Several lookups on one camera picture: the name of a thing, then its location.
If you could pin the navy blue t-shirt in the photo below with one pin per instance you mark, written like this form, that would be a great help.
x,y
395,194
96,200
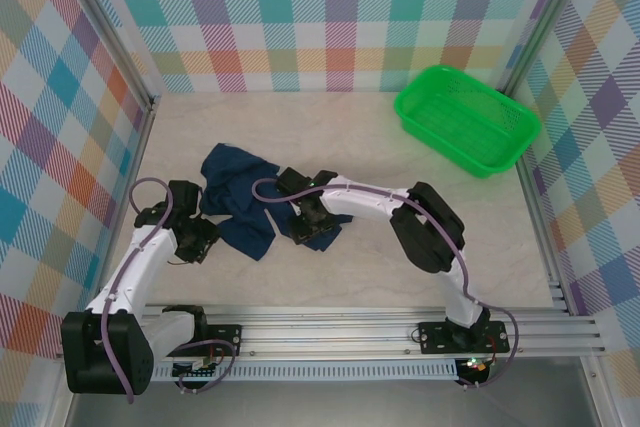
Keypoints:
x,y
235,197

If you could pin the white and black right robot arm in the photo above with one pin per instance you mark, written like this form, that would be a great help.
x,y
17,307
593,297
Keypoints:
x,y
360,202

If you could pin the green plastic mesh basket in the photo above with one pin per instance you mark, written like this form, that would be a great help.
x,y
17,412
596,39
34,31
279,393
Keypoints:
x,y
465,117

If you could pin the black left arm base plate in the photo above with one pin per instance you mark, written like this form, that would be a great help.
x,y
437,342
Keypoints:
x,y
225,339

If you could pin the long aluminium mounting rail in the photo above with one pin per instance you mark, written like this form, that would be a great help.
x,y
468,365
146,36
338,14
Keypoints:
x,y
325,332

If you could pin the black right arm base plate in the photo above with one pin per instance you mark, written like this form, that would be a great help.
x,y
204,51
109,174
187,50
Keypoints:
x,y
435,339

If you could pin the aluminium frame post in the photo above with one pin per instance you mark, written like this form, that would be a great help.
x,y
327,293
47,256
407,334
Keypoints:
x,y
107,27
545,22

